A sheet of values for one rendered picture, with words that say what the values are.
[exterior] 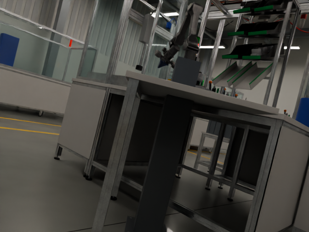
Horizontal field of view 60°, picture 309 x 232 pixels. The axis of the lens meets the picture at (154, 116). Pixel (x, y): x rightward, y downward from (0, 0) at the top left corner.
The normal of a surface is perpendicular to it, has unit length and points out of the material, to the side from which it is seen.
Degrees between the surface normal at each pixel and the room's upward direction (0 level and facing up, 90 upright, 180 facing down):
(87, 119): 90
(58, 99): 90
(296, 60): 90
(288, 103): 90
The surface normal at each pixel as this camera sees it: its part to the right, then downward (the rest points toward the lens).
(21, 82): 0.71, 0.18
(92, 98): -0.65, -0.15
